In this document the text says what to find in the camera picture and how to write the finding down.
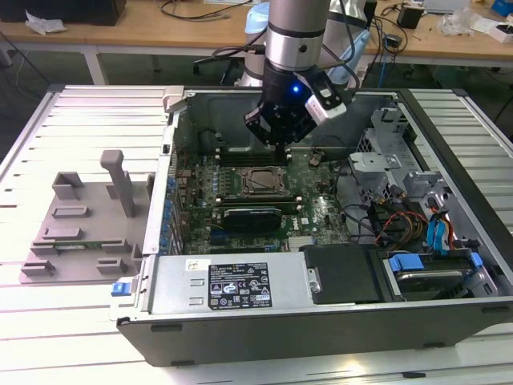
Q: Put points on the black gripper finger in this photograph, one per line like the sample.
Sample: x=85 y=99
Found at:
x=304 y=128
x=258 y=122

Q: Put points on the thin metal locking lever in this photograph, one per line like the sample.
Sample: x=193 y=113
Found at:
x=264 y=194
x=260 y=168

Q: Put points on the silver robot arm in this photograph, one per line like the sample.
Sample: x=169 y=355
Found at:
x=292 y=40

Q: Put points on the small brown board component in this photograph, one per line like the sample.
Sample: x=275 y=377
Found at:
x=314 y=159

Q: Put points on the black round case component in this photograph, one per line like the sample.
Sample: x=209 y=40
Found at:
x=208 y=139

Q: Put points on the green motherboard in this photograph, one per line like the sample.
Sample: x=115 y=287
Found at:
x=316 y=200

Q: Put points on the silver metal disk bay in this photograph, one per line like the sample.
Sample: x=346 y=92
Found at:
x=374 y=162

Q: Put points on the black graphics card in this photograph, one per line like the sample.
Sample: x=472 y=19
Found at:
x=250 y=220

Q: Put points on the silver chipset heatsink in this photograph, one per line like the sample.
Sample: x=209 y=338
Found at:
x=302 y=243

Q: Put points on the small black adapter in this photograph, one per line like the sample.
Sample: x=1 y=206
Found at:
x=393 y=40

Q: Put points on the small black box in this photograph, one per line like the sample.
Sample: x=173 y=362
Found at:
x=409 y=18

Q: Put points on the black plastic drive shroud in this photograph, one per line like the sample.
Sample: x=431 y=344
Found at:
x=340 y=272

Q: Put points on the wooden desk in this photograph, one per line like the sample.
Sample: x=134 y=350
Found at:
x=120 y=36

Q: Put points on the hard disk in blue carrier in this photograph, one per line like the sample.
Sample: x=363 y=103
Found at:
x=405 y=262

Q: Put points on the silver power supply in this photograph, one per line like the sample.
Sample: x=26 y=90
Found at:
x=180 y=280

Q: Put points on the flat white device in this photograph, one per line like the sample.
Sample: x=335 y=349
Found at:
x=445 y=5

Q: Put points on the clear plastic bag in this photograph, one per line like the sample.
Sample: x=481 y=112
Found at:
x=457 y=20

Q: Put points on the grey plastic parts rack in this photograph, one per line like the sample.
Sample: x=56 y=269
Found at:
x=100 y=224

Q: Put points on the open black PC case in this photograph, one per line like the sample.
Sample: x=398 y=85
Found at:
x=280 y=333

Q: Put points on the white carton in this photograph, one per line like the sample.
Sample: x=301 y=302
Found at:
x=483 y=25

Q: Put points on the blue case latch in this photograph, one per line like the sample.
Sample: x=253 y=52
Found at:
x=120 y=289

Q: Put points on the blue box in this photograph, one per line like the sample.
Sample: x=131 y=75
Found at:
x=503 y=7

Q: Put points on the crumpled white paper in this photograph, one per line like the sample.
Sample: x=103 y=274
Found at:
x=44 y=24

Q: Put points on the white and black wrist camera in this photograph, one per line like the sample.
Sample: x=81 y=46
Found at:
x=324 y=112

